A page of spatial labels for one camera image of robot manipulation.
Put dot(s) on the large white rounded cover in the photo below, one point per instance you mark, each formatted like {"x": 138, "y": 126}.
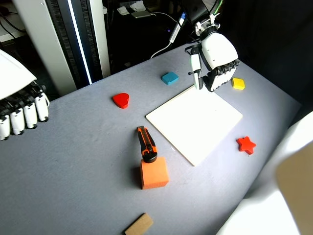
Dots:
{"x": 259, "y": 203}

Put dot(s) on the blue rounded block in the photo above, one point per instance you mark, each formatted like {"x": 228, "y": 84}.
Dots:
{"x": 170, "y": 78}

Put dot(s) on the white side desk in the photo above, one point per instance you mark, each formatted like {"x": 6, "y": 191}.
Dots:
{"x": 7, "y": 34}

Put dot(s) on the silver flat device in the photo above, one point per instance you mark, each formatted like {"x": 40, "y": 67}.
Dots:
{"x": 141, "y": 14}

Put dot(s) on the red heart block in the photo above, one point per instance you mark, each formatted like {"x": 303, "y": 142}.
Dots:
{"x": 121, "y": 100}

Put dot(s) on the grey table cloth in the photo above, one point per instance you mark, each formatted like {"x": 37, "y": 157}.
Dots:
{"x": 73, "y": 159}

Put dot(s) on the white cabinet with black strips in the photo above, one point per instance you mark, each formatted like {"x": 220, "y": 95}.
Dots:
{"x": 44, "y": 36}

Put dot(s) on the brown rectangular wooden block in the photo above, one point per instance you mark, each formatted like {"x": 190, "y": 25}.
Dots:
{"x": 139, "y": 224}

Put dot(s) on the yellow square block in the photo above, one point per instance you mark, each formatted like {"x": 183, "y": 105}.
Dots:
{"x": 238, "y": 83}

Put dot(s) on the red star block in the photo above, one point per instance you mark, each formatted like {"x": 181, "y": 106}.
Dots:
{"x": 245, "y": 145}

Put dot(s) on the white board with wooden edge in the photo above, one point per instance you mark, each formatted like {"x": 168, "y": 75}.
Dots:
{"x": 193, "y": 122}

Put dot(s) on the orange cube block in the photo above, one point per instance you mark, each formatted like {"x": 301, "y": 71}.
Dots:
{"x": 155, "y": 175}

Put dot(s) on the orange black utility knife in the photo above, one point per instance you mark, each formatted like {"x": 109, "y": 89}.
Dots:
{"x": 146, "y": 143}

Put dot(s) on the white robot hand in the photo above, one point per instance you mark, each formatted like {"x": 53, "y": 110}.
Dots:
{"x": 17, "y": 80}
{"x": 218, "y": 51}

